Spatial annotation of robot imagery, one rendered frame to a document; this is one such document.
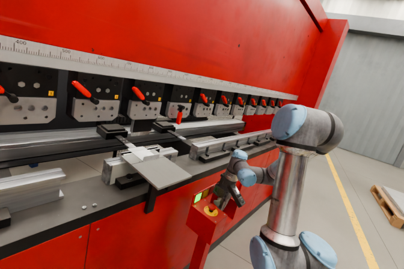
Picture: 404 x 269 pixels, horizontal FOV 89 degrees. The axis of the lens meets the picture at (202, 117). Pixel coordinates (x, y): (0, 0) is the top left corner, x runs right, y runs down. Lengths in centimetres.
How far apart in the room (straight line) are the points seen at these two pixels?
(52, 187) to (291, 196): 78
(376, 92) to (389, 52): 119
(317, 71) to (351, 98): 550
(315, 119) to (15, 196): 93
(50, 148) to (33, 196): 29
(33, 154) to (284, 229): 99
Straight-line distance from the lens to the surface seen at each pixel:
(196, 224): 114
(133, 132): 96
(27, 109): 75
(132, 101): 86
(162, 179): 84
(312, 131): 68
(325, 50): 282
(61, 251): 93
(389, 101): 846
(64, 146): 114
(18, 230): 86
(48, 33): 73
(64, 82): 133
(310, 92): 277
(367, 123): 837
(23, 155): 112
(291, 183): 69
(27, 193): 89
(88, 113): 80
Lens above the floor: 144
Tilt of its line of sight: 13 degrees down
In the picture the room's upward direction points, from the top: 14 degrees clockwise
